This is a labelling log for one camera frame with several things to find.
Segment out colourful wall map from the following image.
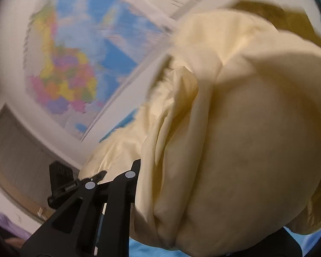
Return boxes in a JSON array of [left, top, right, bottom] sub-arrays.
[[23, 0, 168, 140]]

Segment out grey wardrobe door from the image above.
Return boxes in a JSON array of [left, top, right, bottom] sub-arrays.
[[0, 105, 79, 221]]

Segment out blue bed sheet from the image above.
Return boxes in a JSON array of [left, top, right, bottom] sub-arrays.
[[99, 109, 138, 143]]

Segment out cream yellow large garment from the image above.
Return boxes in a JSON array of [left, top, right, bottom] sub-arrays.
[[79, 9, 321, 256]]

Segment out mustard yellow garment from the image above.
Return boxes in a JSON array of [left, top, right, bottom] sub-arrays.
[[229, 0, 321, 48]]

